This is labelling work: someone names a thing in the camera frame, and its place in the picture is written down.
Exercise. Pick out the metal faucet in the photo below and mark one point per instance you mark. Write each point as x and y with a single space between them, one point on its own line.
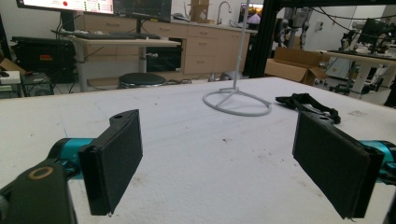
220 11

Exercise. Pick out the open cardboard box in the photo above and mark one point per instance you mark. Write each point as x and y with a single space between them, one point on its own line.
292 67

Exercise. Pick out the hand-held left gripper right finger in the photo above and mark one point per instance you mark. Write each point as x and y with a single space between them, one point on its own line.
330 158

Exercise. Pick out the white work table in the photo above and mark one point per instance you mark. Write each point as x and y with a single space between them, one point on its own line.
364 62

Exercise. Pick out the grey robot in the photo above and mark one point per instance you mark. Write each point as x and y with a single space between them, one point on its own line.
292 25

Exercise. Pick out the wooden drawer cabinet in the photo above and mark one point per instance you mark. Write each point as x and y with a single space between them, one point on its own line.
202 46

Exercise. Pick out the wooden standing desk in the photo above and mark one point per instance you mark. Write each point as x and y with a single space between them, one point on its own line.
124 42

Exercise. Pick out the black equipment case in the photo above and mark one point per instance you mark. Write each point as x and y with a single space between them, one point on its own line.
43 59

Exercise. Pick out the black keyboard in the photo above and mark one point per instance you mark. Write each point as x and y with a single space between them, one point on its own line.
115 35

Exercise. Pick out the white flat box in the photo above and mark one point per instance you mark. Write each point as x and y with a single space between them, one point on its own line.
9 77

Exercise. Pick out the black metal frame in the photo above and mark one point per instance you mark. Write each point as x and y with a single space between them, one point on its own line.
264 37

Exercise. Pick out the computer monitor with dark screen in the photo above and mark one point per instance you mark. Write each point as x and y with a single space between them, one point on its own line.
143 9

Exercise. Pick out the computer monitor with white screen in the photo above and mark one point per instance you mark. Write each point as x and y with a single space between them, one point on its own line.
71 5

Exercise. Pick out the black round stool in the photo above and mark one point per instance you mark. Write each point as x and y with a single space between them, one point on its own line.
142 79

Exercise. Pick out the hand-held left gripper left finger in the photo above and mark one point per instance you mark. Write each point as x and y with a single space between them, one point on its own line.
115 161

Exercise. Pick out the small colourful screen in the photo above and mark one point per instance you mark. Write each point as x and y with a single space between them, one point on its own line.
253 14

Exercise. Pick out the small cardboard carton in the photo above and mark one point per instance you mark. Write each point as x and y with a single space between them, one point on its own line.
199 11

